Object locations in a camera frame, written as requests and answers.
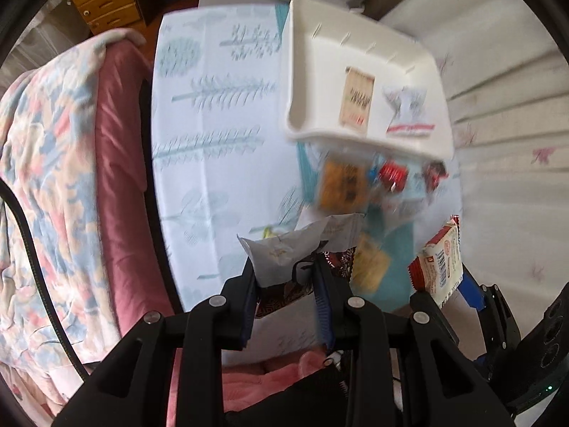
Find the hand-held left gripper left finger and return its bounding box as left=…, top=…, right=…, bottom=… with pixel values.
left=51, top=258, right=259, bottom=427

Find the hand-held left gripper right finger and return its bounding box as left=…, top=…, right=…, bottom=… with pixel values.
left=311, top=253, right=516, bottom=427

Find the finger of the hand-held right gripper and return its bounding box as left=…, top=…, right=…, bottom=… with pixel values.
left=458, top=267, right=490, bottom=316

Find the red and white biscuit packet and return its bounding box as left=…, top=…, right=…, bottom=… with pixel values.
left=408, top=216, right=463, bottom=307

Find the white crinkled snack packet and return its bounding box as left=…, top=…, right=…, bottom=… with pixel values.
left=238, top=212, right=366, bottom=289

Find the red candy packet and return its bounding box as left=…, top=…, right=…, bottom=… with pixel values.
left=424, top=162, right=450, bottom=188
left=378, top=160, right=410, bottom=192

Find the orange snack packet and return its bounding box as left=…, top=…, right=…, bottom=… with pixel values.
left=318, top=160, right=369, bottom=212

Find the white red-striped snack packet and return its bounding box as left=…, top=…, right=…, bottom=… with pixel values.
left=382, top=85, right=436, bottom=136

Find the beige snack packet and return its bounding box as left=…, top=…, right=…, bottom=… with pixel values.
left=340, top=67, right=376, bottom=127

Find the white plastic bin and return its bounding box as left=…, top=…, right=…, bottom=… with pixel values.
left=278, top=0, right=456, bottom=165

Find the dark patterned snack packet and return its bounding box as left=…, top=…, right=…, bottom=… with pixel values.
left=255, top=249, right=356, bottom=318

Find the yellow snack packet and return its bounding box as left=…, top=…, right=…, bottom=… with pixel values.
left=349, top=233, right=392, bottom=292

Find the pink cloth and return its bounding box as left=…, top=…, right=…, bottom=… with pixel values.
left=171, top=349, right=347, bottom=414

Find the dark clothing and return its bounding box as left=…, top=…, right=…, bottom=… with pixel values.
left=224, top=360, right=352, bottom=427

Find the pink bedsheet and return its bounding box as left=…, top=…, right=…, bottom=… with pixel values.
left=95, top=44, right=179, bottom=365

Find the white leaf print curtain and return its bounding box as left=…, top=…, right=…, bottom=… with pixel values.
left=378, top=0, right=569, bottom=334

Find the floral blanket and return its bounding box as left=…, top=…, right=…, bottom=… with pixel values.
left=0, top=29, right=147, bottom=414

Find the black cable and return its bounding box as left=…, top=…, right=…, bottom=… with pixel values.
left=0, top=182, right=90, bottom=381

